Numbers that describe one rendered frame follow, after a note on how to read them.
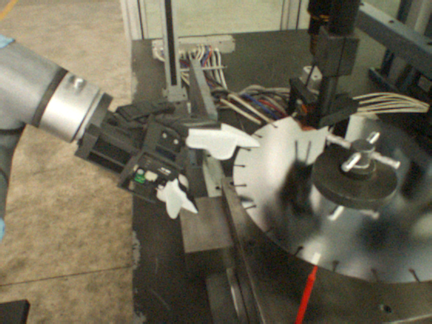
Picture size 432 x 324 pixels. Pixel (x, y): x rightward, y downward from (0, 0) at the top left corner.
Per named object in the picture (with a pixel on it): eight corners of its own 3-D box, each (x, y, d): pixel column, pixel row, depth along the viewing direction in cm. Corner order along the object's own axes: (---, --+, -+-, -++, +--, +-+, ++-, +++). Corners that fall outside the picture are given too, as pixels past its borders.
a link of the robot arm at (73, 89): (55, 106, 46) (78, 56, 42) (89, 123, 48) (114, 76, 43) (32, 141, 40) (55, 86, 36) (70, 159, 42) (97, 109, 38)
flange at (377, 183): (328, 208, 45) (332, 194, 43) (302, 154, 53) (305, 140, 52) (412, 201, 46) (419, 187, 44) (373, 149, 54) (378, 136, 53)
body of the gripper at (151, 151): (158, 207, 45) (65, 165, 41) (166, 163, 52) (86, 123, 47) (190, 169, 41) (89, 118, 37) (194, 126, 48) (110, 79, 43)
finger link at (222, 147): (262, 170, 43) (185, 171, 43) (258, 140, 48) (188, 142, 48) (264, 149, 41) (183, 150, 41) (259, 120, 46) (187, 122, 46)
